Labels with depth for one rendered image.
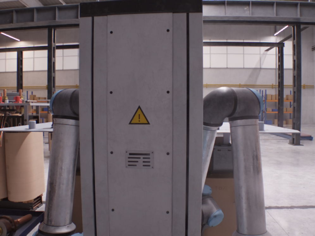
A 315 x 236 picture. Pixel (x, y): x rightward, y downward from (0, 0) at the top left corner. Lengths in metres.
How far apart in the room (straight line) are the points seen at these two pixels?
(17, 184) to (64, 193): 2.80
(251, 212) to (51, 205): 0.76
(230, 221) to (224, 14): 8.97
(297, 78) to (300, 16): 2.32
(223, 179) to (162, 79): 0.97
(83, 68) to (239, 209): 0.74
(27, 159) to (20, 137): 0.31
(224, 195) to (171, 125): 0.95
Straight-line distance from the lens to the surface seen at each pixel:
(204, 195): 1.33
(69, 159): 1.07
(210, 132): 0.97
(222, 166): 1.55
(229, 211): 1.61
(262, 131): 1.42
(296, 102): 10.94
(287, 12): 10.81
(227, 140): 1.86
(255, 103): 1.01
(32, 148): 3.81
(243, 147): 0.98
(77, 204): 1.67
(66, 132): 1.06
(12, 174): 3.86
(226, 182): 1.54
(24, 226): 1.51
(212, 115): 0.93
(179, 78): 0.68
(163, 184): 0.71
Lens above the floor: 1.49
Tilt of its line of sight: 2 degrees down
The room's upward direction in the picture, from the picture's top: straight up
